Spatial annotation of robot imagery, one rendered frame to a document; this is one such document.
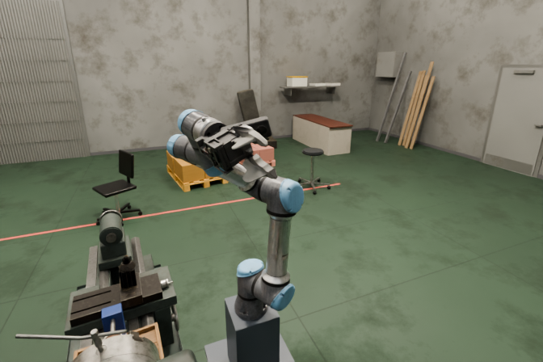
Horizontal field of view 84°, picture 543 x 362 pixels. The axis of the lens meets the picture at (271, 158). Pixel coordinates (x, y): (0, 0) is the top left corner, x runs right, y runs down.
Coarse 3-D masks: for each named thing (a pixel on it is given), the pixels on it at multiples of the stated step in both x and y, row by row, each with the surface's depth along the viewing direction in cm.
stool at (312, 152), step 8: (304, 152) 532; (312, 152) 526; (320, 152) 527; (312, 160) 543; (312, 168) 547; (312, 176) 552; (304, 184) 551; (312, 184) 546; (320, 184) 552; (328, 184) 548
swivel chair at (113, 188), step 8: (120, 152) 445; (120, 160) 447; (128, 160) 432; (120, 168) 450; (128, 168) 434; (128, 176) 436; (104, 184) 441; (112, 184) 441; (120, 184) 441; (128, 184) 441; (104, 192) 413; (112, 192) 413; (120, 192) 421; (104, 208) 454; (120, 208) 454; (96, 224) 424
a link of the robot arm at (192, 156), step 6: (186, 150) 87; (192, 150) 86; (198, 150) 81; (186, 156) 88; (192, 156) 86; (198, 156) 83; (204, 156) 82; (192, 162) 89; (198, 162) 86; (204, 162) 83; (210, 162) 83; (204, 168) 85; (210, 168) 84; (216, 168) 84; (210, 174) 86; (216, 174) 86; (222, 174) 87
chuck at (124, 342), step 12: (120, 336) 108; (132, 336) 110; (96, 348) 103; (108, 348) 102; (120, 348) 103; (132, 348) 105; (144, 348) 108; (156, 348) 115; (84, 360) 100; (96, 360) 99; (156, 360) 108
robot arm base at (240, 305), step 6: (240, 300) 132; (246, 300) 130; (252, 300) 130; (258, 300) 131; (234, 306) 135; (240, 306) 132; (246, 306) 131; (252, 306) 130; (258, 306) 131; (264, 306) 136; (240, 312) 132; (246, 312) 131; (252, 312) 130; (258, 312) 131; (264, 312) 134; (246, 318) 131; (252, 318) 131; (258, 318) 132
